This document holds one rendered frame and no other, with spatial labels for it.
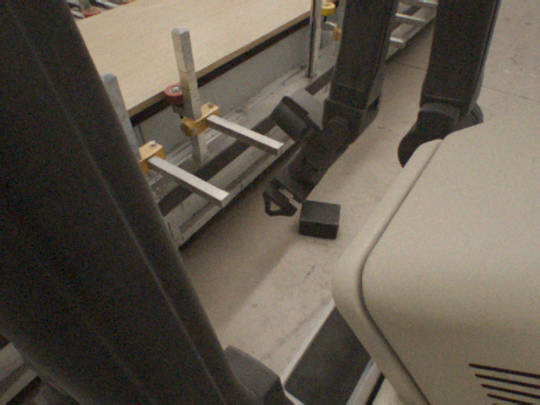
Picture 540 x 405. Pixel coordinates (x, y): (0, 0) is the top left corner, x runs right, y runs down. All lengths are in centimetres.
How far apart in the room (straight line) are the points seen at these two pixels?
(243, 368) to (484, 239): 15
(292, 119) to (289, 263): 133
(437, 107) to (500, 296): 30
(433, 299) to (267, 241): 175
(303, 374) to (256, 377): 28
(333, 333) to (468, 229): 34
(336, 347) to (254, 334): 117
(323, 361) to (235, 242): 148
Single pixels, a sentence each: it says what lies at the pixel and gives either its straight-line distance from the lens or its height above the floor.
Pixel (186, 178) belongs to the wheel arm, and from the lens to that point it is 103.
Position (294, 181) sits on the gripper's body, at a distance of 65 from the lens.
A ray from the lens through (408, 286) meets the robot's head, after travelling 22.
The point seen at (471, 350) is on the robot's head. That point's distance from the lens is 23.
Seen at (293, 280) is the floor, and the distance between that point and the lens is 181.
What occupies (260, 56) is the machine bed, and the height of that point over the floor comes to 78.
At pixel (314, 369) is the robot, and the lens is 51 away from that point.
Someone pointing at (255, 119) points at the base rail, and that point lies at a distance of 150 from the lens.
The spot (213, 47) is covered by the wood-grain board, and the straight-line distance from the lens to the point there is 160.
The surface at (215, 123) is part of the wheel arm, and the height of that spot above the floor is 85.
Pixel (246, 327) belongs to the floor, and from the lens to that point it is 169.
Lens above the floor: 152
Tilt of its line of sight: 46 degrees down
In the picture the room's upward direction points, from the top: straight up
